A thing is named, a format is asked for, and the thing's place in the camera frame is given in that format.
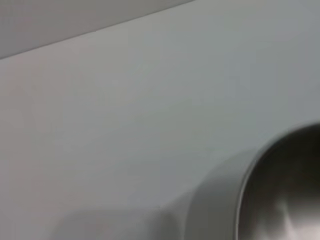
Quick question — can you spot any stainless steel mixing bowl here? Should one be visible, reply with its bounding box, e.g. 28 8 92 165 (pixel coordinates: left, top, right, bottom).
187 122 320 240

